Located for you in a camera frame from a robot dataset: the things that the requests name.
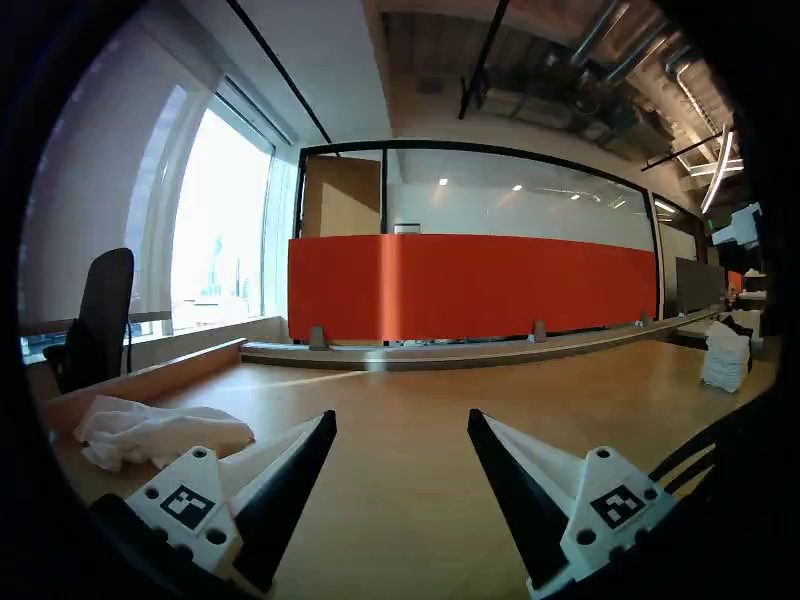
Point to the heap of white towels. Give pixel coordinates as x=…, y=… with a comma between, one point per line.
x=150, y=434

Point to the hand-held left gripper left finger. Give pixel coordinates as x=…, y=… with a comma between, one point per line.
x=187, y=494

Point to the black office chair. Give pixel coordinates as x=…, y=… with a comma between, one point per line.
x=94, y=319

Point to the grey desk screen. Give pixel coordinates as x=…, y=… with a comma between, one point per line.
x=701, y=284

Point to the stack of white towels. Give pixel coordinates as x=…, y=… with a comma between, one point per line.
x=725, y=359

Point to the red desk screen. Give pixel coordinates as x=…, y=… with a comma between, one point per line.
x=469, y=289

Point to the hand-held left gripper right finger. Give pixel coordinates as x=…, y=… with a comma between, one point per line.
x=615, y=500

